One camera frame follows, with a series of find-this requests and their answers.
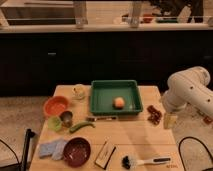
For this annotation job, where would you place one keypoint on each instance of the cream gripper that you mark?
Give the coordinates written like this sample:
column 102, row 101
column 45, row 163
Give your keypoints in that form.
column 169, row 120

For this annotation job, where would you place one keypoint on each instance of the orange apple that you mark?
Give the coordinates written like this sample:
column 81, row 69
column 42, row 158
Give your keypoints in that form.
column 119, row 102

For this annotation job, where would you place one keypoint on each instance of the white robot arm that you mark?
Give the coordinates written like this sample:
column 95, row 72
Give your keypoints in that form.
column 187, row 87

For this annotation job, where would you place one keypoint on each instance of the brown dried fruit cluster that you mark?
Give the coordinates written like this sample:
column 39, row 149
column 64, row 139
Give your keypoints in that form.
column 155, row 115

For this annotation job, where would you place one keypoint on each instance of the white dish brush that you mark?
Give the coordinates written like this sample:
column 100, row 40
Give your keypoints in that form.
column 129, row 162

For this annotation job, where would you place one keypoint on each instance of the green plastic tray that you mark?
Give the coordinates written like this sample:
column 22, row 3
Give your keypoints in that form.
column 104, row 92

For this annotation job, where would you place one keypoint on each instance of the black white box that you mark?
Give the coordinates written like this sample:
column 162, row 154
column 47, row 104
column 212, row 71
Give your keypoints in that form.
column 105, row 154

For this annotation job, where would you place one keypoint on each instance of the green pepper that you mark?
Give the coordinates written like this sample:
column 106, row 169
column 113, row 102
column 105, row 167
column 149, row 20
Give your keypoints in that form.
column 80, row 125

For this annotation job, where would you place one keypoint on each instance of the cream yellow mug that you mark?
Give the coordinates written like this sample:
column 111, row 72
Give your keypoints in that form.
column 79, row 91

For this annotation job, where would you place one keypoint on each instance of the maroon bowl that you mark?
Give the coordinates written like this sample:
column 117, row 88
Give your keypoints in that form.
column 76, row 152

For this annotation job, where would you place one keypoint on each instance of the small metal cup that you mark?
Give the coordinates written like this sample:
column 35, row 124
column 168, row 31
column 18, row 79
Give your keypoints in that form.
column 66, row 118

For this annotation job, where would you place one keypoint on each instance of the light green cup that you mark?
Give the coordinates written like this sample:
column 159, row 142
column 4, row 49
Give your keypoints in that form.
column 54, row 123

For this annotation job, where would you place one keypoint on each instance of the orange bowl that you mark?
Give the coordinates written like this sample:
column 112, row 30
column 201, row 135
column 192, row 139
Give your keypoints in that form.
column 55, row 105

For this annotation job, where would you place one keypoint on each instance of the blue sponge cloth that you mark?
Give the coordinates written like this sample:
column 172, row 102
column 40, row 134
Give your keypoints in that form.
column 52, row 149

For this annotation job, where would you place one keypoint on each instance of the black cabinet counter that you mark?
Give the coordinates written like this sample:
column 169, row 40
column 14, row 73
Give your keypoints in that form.
column 33, row 64

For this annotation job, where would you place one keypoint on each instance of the black stand left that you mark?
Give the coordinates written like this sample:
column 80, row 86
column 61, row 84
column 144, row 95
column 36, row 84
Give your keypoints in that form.
column 21, row 164

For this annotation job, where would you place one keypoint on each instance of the dark handled knife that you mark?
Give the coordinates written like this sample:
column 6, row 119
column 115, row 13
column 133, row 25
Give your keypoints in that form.
column 104, row 118

